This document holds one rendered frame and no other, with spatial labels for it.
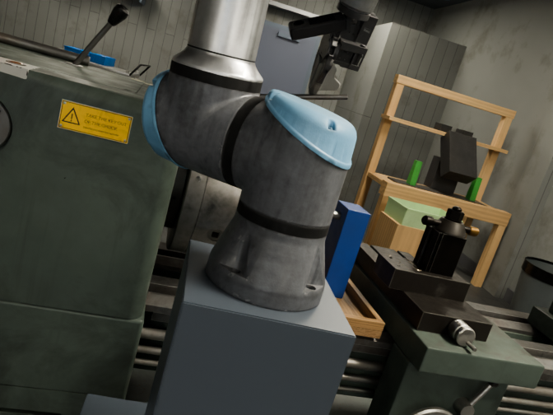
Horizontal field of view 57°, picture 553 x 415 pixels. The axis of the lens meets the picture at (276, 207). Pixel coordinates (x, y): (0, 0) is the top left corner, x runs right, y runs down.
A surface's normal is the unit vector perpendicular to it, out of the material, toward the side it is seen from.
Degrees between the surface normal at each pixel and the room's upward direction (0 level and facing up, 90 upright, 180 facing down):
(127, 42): 90
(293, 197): 90
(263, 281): 73
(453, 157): 55
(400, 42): 90
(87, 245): 90
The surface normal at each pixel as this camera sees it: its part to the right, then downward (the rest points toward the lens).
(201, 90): -0.16, 0.26
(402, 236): 0.17, 0.29
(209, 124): -0.30, -0.14
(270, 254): -0.04, -0.09
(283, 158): -0.38, 0.11
